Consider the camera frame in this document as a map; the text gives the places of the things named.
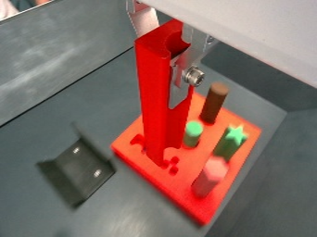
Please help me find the red arch object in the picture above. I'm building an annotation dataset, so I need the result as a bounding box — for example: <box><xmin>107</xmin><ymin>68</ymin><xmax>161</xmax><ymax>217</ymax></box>
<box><xmin>135</xmin><ymin>19</ymin><xmax>193</xmax><ymax>166</ymax></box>

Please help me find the pink hexagon peg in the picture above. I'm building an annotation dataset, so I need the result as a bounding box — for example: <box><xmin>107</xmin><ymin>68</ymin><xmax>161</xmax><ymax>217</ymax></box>
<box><xmin>191</xmin><ymin>156</ymin><xmax>227</xmax><ymax>198</ymax></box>

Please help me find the green round peg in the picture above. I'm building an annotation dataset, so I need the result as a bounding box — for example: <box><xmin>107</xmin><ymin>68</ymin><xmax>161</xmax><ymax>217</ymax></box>
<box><xmin>183</xmin><ymin>121</ymin><xmax>203</xmax><ymax>147</ymax></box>

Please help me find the red peg board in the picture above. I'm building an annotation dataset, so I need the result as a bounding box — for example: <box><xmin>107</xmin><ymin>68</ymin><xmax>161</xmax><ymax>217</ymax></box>
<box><xmin>111</xmin><ymin>108</ymin><xmax>261</xmax><ymax>225</ymax></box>

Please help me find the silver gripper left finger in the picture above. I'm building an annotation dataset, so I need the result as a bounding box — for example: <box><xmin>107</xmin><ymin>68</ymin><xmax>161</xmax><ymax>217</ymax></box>
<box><xmin>126</xmin><ymin>0</ymin><xmax>159</xmax><ymax>37</ymax></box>

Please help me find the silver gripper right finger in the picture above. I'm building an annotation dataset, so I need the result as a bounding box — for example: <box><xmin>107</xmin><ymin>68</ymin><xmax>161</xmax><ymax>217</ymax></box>
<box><xmin>169</xmin><ymin>24</ymin><xmax>219</xmax><ymax>108</ymax></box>

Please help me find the black arch holder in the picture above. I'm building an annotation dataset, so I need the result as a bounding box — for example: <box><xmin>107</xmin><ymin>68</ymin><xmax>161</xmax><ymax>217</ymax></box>
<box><xmin>38</xmin><ymin>123</ymin><xmax>116</xmax><ymax>208</ymax></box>

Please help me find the brown round peg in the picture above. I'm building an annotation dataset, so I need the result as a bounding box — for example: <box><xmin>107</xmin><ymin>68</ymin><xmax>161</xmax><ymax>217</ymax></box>
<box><xmin>199</xmin><ymin>81</ymin><xmax>229</xmax><ymax>124</ymax></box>

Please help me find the green star peg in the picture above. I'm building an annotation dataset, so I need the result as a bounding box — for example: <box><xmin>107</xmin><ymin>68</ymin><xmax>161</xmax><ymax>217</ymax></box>
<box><xmin>213</xmin><ymin>125</ymin><xmax>249</xmax><ymax>161</ymax></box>

